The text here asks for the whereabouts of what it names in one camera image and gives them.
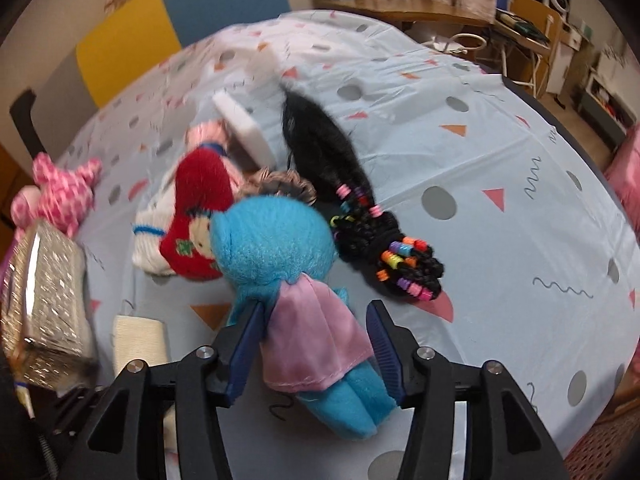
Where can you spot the wooden side table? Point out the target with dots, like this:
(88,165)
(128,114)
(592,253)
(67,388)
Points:
(400,10)

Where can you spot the beige bandage roll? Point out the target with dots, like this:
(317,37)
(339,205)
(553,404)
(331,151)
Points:
(137,337)

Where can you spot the wooden folding chair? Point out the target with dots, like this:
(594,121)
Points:
(530,10)

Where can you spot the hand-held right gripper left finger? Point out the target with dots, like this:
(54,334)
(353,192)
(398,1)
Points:
(247,342)

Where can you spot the white sponge block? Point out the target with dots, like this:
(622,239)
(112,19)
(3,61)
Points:
(245,130)

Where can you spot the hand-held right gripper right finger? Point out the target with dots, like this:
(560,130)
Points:
(385,352)

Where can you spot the black braided wig coloured beads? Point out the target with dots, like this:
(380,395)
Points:
(315,135)

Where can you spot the white work glove blue stripe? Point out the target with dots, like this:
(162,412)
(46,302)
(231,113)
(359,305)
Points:
(150,245)

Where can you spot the brown curly scrunchie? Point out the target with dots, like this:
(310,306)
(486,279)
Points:
(285,185)

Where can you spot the black chair back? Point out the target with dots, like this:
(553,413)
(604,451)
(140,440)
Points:
(22,120)

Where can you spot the grey chair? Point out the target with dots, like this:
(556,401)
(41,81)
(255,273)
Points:
(65,100)

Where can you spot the blue plush doll pink dress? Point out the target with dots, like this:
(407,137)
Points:
(270,240)

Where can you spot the blue chair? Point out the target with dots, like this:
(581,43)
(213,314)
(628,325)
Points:
(225,0)

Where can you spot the red plush doll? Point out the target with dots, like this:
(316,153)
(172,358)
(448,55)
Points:
(200,180)

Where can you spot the pink striped soft toy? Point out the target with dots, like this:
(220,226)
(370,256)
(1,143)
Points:
(210,132)

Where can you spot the ornate silver box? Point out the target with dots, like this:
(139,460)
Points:
(45,300)

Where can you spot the pink cushion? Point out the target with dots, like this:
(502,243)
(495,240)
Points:
(625,175)

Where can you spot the pink patterned floor mat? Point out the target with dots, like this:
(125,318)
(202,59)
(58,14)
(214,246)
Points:
(605,450)

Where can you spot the light blue printed tablecloth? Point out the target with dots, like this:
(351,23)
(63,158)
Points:
(475,150)

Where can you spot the pink chequered plush toy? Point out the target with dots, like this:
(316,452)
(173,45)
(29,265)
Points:
(60,195)

